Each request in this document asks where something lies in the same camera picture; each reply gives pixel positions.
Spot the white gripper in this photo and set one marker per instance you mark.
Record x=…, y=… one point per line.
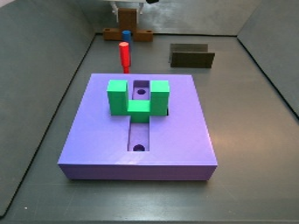
x=114, y=5

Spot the brown T-shaped block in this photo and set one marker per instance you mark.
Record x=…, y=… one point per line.
x=127, y=22

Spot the purple board with slot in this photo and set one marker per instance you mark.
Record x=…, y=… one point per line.
x=108, y=148

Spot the blue cylinder peg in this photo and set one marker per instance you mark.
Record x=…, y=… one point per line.
x=126, y=36

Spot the red cylinder peg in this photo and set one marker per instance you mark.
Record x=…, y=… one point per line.
x=124, y=56

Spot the green U-shaped block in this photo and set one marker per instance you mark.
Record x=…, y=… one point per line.
x=152, y=103

